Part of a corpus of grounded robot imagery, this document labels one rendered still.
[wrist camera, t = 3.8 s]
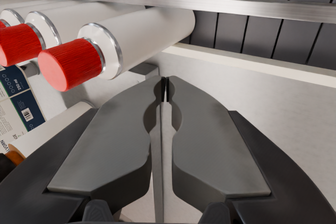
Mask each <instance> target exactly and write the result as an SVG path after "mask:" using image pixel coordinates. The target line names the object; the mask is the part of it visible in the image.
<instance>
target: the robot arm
mask: <svg viewBox="0 0 336 224"><path fill-rule="evenodd" d="M165 91H166V102H169V104H170V105H171V106H172V111H171V125H172V127H173V128H174V129H175V130H176V134H175V135H174V136H173V138H172V161H171V173H172V190H173V192H174V194H175V195H176V196H177V197H178V198H180V199H181V200H183V201H184V202H186V203H188V204H189V205H191V206H192V207H194V208H196V209H197V210H199V211H200V212H201V213H202V216H201V218H200V220H199V222H198V223H157V222H119V218H120V215H121V211H122V208H123V207H125V206H127V205H129V204H130V203H132V202H134V201H136V200H138V199H140V198H141V197H143V196H144V195H145V194H146V193H147V192H148V190H149V187H150V180H151V173H152V152H151V137H150V135H149V133H150V131H151V130H152V129H153V128H154V127H155V126H156V125H157V111H156V108H157V107H158V106H159V105H160V104H161V102H164V99H165ZM0 224H336V212H335V210H334V209H333V207H332V206H331V204H330V203H329V202H328V200H327V199H326V197H325V196H324V195H323V193H322V192H321V191H320V190H319V188H318V187H317V186H316V185H315V183H314V182H313V181H312V180H311V179H310V177H309V176H308V175H307V174H306V173H305V172H304V171H303V170H302V169H301V168H300V167H299V166H298V164H297V163H295V162H294V161H293V160H292V159H291V158H290V157H289V156H288V155H287V154H286V153H285V152H284V151H283V150H281V149H280V148H279V147H278V146H277V145H276V144H275V143H273V142H272V141H271V140H270V139H269V138H268V137H266V136H265V135H264V134H263V133H262V132H261V131H260V130H258V129H257V128H256V127H255V126H254V125H253V124H251V123H250V122H249V121H248V120H247V119H246V118H245V117H243V116H242V115H241V114H240V113H239V112H238V111H236V110H228V109H227V108H226V107H225V106H224V105H222V104H221V103H220V102H219V101H218V100H217V99H215V98H214V97H213V96H211V95H210V94H208V93H207V92H205V91H203V90H201V89H200V88H198V87H196V86H194V85H192V84H190V83H189V82H187V81H185V80H183V79H181V78H179V77H177V76H175V75H171V76H167V77H164V76H160V75H155V76H152V77H150V78H148V79H146V80H144V81H142V82H140V83H138V84H136V85H134V86H132V87H130V88H127V89H125V90H124V91H122V92H120V93H118V94H117V95H115V96H113V97H112V98H111V99H109V100H108V101H107V102H105V103H104V104H103V105H101V106H100V107H99V108H90V109H89V110H87V111H86V112H85V113H84V114H82V115H81V116H80V117H78V118H77V119H76V120H74V121H73V122H72V123H70V124H69V125H68V126H66V127H65V128H64V129H62V130H61V131H60V132H59V133H57V134H56V135H55V136H53V137H52V138H51V139H49V140H48V141H47V142H45V143H44V144H43V145H41V146H40V147H39V148H38V149H36V150H35V151H34V152H33V153H31V154H30V155H29V156H28V157H27V158H25V159H24V160H23V161H22V162H21V163H20V164H19V165H18V166H17V167H16V168H15V169H14V170H12V171H11V172H10V173H9V174H8V175H7V176H6V178H5V179H4V180H3V181H2V182H1V183H0Z"/></svg>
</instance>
